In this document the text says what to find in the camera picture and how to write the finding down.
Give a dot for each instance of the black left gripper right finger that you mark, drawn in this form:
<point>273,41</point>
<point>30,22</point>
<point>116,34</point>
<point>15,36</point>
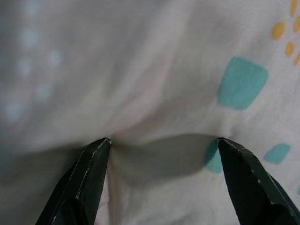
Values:
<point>255,194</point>

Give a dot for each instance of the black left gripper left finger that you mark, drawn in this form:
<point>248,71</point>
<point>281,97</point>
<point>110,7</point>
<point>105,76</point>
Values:
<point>89,182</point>

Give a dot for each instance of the pink pillow with coloured spots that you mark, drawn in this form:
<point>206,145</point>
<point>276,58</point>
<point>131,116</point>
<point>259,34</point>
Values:
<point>150,70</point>

